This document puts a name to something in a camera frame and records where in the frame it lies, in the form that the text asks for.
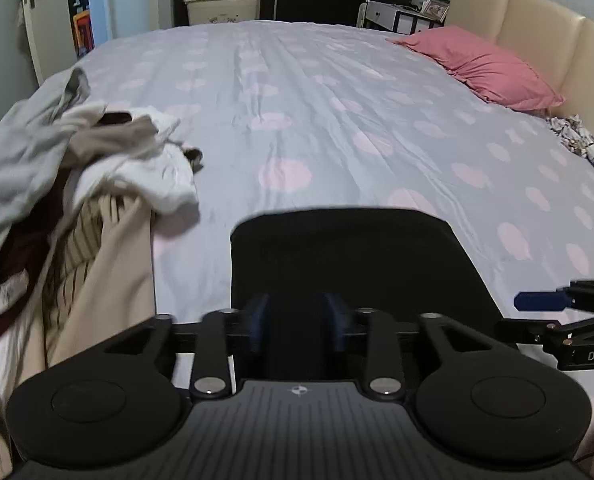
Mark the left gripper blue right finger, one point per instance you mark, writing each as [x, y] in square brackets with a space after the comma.
[368, 338]

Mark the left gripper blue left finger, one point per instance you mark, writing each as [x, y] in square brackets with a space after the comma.
[221, 334]

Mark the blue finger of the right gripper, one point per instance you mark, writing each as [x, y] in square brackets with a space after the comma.
[542, 301]

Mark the black jeans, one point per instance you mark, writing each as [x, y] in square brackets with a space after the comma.
[298, 277]

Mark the beige ribbed garment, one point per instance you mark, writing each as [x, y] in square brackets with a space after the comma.
[118, 293]

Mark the black white patterned cloth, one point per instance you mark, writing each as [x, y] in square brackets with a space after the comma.
[573, 135]

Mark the striped brown garment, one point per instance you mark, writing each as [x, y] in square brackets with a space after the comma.
[73, 259]

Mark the white knit garment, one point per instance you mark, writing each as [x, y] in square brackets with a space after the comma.
[127, 152]

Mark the dark red garment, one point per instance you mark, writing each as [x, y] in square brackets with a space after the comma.
[29, 249]

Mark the pink pillow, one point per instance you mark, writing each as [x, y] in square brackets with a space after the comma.
[494, 74]

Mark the beige padded headboard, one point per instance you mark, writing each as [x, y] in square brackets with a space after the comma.
[557, 42]

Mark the grey pink-dotted bed sheet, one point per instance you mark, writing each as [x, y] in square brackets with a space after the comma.
[294, 116]

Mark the light grey garment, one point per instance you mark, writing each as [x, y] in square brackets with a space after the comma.
[33, 141]

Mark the white bedside table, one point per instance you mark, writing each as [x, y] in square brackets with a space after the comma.
[392, 18]

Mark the cream storage box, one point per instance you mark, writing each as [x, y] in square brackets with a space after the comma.
[221, 11]

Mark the cream bedroom door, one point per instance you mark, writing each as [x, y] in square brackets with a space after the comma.
[48, 27]

